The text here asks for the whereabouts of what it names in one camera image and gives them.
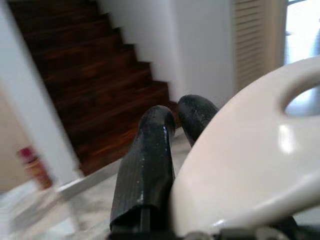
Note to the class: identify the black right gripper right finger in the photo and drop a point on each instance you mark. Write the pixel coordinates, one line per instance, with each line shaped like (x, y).
(195, 112)

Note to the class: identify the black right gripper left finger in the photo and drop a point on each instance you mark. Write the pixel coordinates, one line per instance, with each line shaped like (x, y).
(145, 162)

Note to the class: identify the beige louvered door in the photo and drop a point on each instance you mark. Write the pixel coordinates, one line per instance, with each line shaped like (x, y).
(250, 37)

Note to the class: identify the dark wooden staircase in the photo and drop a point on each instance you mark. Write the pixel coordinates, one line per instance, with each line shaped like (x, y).
(87, 75)

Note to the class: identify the red printed can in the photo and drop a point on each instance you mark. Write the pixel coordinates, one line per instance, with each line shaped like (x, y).
(37, 170)

